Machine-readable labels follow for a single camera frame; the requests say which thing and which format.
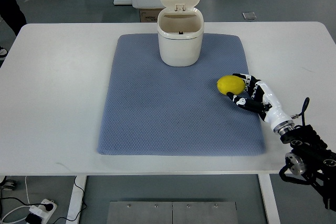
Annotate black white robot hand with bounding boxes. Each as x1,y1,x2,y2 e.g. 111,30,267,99
227,73,294,135

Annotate yellow lemon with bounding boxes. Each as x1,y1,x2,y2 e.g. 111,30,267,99
216,75,246,95

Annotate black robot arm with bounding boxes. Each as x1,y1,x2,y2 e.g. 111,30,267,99
278,98,335,211

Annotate white trash can open lid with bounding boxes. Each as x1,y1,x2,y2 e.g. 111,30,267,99
157,0,204,67

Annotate grey floor outlet cover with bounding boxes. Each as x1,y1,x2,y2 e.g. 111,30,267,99
242,12,257,20

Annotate right white table leg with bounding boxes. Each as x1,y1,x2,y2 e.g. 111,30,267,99
258,174,280,224

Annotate white table leg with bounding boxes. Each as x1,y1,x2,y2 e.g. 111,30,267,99
66,176,87,224
258,174,280,224

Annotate blue textured mat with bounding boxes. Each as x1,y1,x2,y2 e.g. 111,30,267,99
98,34,265,156

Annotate cardboard box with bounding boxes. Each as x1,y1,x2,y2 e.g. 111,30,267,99
139,8,163,23

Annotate metal floor plate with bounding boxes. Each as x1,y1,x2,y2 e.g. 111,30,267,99
107,201,238,223

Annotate left white table leg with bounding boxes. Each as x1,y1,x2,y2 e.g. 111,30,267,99
66,176,87,224

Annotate white power strip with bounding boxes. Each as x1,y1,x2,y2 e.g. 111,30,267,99
29,199,57,219

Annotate person leg black trousers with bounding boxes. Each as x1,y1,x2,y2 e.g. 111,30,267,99
1,0,27,36

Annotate caster wheel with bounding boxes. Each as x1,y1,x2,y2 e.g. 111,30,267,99
0,176,17,191

